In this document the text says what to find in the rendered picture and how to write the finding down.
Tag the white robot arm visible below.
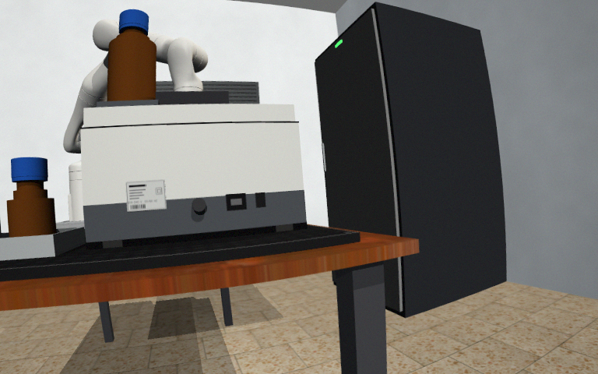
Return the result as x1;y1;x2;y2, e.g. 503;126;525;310
63;19;208;221

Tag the white and grey benchtop instrument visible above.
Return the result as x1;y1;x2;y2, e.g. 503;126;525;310
80;91;308;250

